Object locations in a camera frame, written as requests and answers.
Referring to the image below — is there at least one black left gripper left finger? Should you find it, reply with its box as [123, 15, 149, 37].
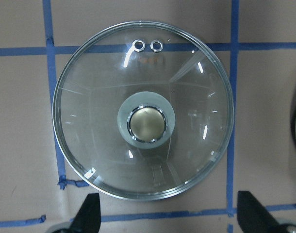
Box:
[69, 193, 101, 233]

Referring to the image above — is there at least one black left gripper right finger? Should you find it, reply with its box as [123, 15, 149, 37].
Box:
[237, 191, 280, 233]

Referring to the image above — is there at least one glass pot lid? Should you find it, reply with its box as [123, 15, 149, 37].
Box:
[52, 21, 234, 200]

